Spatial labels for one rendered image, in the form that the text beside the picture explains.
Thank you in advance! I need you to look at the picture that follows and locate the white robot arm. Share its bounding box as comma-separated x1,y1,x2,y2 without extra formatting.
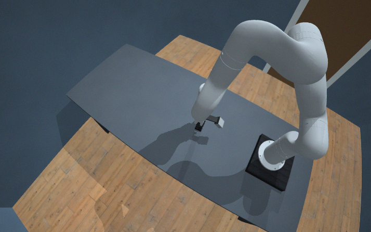
191,20,328,171

